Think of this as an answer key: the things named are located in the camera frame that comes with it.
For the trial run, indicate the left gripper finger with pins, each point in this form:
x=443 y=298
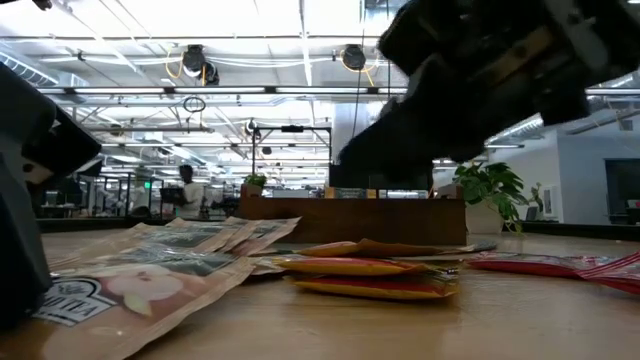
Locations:
x=17 y=250

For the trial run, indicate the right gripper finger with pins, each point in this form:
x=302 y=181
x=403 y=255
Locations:
x=425 y=135

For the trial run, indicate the wooden tea organiser box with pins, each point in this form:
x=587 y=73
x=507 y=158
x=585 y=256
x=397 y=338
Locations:
x=350 y=220

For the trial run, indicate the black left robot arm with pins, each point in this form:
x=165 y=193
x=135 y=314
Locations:
x=42 y=4

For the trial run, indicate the white square pillar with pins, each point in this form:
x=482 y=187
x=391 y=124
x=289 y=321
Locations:
x=345 y=120

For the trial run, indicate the green potted plant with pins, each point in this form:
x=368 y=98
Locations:
x=492 y=185

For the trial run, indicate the grey round woven placemat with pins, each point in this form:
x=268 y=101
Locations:
x=482 y=246

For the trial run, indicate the person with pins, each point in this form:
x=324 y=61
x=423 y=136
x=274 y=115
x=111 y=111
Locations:
x=192 y=195

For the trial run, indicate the long ceiling light strip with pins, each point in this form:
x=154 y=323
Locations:
x=200 y=90

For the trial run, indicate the small background plant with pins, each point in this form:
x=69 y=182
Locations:
x=256 y=178

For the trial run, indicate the black aluminium table frame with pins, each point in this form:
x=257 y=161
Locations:
x=100 y=225

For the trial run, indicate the black background camera frame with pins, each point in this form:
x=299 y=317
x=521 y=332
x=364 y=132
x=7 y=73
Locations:
x=292 y=128

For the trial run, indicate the wall picture frame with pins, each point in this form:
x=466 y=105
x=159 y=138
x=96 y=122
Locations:
x=547 y=201

